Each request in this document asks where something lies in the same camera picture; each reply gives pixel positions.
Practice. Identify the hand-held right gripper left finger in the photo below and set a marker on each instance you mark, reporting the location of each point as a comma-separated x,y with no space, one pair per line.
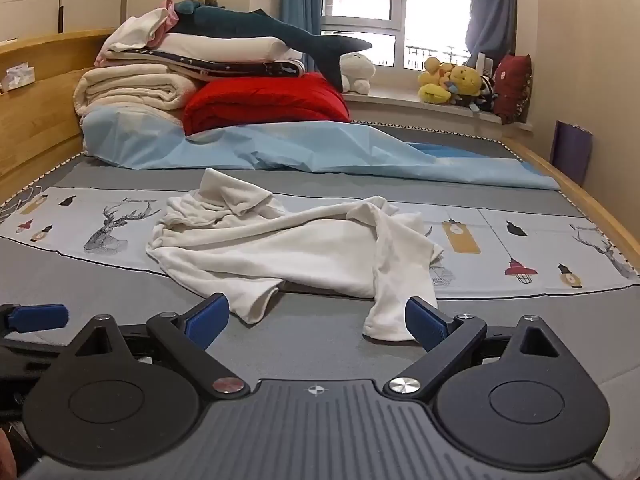
207,321

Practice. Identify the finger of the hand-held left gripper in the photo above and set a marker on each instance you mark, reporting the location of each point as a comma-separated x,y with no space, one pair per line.
37,317

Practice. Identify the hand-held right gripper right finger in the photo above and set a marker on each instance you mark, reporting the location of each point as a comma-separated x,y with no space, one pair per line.
425,322

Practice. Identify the white garment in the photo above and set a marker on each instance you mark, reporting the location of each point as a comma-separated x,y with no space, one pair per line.
280,250

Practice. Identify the grey printed bed sheet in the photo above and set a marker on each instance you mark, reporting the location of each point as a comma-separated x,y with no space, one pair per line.
310,345

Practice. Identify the light blue sheet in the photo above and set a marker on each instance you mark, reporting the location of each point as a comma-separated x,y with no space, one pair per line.
300,150

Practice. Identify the wooden headboard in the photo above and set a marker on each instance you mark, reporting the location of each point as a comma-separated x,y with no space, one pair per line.
45,120

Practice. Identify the windowsill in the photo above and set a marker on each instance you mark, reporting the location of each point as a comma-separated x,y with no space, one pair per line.
400,105

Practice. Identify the purple board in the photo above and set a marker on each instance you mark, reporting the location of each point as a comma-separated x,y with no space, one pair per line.
572,152

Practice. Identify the red blanket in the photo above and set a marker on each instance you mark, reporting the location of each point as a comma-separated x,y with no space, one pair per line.
265,102

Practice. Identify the striped plush toy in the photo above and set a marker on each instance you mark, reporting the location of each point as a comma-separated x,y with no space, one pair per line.
484,95

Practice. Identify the tissue pack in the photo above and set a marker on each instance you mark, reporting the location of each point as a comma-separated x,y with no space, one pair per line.
17,77

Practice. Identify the yellow duck plush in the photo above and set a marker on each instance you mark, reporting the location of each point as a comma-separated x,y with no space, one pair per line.
432,80

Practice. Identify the cream folded blanket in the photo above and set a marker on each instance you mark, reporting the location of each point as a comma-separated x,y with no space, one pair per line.
130,90

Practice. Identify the red cushion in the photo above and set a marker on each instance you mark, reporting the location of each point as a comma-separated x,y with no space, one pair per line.
512,87

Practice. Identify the white folded bedding stack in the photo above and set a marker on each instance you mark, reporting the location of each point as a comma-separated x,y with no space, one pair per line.
220,66

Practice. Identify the white plush toy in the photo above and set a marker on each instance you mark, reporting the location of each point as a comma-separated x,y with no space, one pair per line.
357,72

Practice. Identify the white pillow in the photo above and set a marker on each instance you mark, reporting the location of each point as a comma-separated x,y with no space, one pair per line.
225,47

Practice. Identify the white folded cloth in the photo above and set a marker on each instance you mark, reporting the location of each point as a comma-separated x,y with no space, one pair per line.
137,32

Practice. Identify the dark teal shark plush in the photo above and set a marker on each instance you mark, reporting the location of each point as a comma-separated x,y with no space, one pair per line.
240,25

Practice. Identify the pink cloth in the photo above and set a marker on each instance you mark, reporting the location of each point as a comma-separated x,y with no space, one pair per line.
170,22

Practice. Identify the brown plush toy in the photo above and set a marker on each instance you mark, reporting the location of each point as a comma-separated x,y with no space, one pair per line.
207,0

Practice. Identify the window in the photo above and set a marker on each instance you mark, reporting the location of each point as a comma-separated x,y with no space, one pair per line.
365,5

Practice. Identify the blue curtain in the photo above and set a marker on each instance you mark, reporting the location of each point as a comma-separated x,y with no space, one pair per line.
492,5
297,5

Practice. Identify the wooden bed side rail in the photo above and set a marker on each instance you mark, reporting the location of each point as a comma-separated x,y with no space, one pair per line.
580,195

